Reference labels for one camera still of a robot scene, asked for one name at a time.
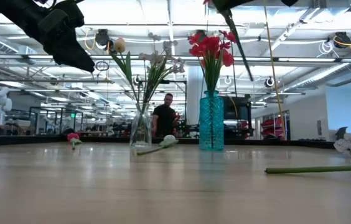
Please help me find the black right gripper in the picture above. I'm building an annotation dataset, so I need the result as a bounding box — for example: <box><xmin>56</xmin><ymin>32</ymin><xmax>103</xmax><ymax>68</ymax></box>
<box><xmin>211</xmin><ymin>0</ymin><xmax>299</xmax><ymax>12</ymax></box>

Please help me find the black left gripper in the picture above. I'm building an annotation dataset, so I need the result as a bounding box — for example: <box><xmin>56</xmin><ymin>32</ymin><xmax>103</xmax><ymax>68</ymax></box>
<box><xmin>0</xmin><ymin>0</ymin><xmax>96</xmax><ymax>73</ymax></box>

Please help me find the red flower bunch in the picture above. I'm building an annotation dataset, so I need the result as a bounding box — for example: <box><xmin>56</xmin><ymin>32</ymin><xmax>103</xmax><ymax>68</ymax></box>
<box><xmin>187</xmin><ymin>29</ymin><xmax>238</xmax><ymax>94</ymax></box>

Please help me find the cream yellow tulip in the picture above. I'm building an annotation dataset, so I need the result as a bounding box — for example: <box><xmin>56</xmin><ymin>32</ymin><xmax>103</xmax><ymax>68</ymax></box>
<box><xmin>109</xmin><ymin>37</ymin><xmax>142</xmax><ymax>144</ymax></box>

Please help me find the white tulip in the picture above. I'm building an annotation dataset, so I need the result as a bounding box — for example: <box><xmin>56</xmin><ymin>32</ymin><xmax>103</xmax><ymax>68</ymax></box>
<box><xmin>136</xmin><ymin>134</ymin><xmax>179</xmax><ymax>156</ymax></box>

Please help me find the long green flower stem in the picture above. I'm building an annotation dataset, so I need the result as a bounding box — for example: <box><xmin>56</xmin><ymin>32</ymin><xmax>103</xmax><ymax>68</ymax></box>
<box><xmin>264</xmin><ymin>164</ymin><xmax>351</xmax><ymax>174</ymax></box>

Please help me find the clear glass vase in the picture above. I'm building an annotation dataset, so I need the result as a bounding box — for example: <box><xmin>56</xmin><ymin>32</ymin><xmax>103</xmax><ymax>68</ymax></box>
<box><xmin>129</xmin><ymin>104</ymin><xmax>153</xmax><ymax>147</ymax></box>

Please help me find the teal glass vase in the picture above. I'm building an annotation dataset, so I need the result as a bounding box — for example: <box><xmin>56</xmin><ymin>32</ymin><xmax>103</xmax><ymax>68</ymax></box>
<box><xmin>199</xmin><ymin>90</ymin><xmax>225</xmax><ymax>152</ymax></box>

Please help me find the black screen on stand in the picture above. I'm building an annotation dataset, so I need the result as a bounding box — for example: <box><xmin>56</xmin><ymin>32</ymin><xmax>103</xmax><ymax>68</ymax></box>
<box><xmin>222</xmin><ymin>95</ymin><xmax>253</xmax><ymax>140</ymax></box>

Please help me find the red bin rack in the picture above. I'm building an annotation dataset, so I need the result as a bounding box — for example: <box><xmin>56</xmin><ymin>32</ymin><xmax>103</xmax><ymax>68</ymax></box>
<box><xmin>260</xmin><ymin>114</ymin><xmax>288</xmax><ymax>139</ymax></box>

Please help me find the person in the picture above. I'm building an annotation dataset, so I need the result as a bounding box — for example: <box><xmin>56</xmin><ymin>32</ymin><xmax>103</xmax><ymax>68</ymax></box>
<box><xmin>151</xmin><ymin>92</ymin><xmax>181</xmax><ymax>138</ymax></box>

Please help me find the yellow hanging cable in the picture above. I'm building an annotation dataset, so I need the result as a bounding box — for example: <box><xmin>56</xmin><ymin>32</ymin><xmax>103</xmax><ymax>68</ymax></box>
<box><xmin>262</xmin><ymin>0</ymin><xmax>288</xmax><ymax>141</ymax></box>

